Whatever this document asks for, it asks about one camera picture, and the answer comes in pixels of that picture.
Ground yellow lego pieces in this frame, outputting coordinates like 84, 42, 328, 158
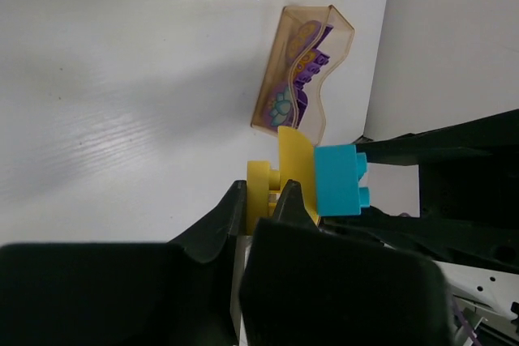
247, 160, 281, 236

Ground purple lego brick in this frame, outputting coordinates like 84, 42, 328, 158
293, 49, 330, 89

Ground purple rounded printed lego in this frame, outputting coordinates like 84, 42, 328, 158
285, 20, 334, 62

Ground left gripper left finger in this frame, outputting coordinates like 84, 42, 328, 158
1, 181, 247, 345

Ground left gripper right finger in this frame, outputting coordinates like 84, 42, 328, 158
239, 181, 453, 345

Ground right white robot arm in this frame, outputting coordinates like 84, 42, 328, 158
323, 110, 518, 322

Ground teal lego brick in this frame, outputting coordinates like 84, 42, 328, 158
314, 144, 371, 217

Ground amber translucent container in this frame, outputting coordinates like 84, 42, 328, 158
251, 5, 355, 145

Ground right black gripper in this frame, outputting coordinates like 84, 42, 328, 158
324, 109, 518, 275

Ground yellow curved lego piece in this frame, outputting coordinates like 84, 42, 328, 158
277, 126, 320, 225

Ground purple curved lego piece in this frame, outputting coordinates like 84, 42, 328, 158
263, 82, 308, 130

